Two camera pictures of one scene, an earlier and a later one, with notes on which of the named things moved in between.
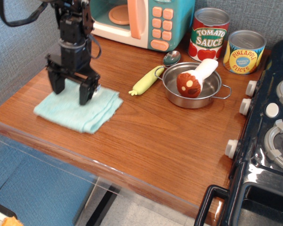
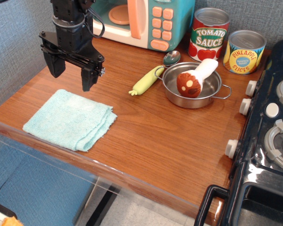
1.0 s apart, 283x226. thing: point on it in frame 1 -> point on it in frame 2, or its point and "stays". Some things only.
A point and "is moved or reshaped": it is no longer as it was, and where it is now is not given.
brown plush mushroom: x=189 y=82 stays
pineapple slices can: x=244 y=51 stays
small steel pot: x=212 y=88 stays
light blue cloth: x=64 y=109 is moved or reshaped
